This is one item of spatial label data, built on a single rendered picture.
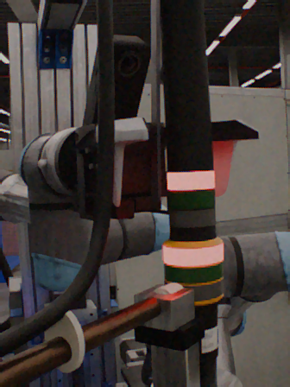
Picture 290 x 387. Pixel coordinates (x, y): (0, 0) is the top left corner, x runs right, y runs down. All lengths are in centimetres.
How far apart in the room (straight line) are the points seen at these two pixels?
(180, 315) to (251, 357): 241
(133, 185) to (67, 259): 19
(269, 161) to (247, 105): 32
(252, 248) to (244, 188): 162
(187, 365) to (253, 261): 54
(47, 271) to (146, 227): 16
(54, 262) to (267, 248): 44
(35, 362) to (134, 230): 42
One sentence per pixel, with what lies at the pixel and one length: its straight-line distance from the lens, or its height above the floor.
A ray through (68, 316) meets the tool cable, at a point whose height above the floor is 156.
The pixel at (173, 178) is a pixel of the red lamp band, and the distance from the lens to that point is 33.
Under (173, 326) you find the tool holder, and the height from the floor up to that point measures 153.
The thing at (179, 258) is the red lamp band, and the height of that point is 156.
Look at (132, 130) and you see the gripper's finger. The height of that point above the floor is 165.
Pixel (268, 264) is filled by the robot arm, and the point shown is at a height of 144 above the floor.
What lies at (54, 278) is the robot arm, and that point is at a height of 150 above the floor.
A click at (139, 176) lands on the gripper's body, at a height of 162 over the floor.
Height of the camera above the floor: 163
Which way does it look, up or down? 3 degrees down
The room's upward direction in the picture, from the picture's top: 3 degrees counter-clockwise
